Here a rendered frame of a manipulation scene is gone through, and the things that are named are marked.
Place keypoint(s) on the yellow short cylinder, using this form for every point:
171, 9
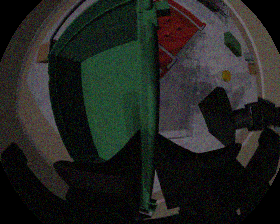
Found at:
226, 75

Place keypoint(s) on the red plastic tray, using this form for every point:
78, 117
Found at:
176, 38

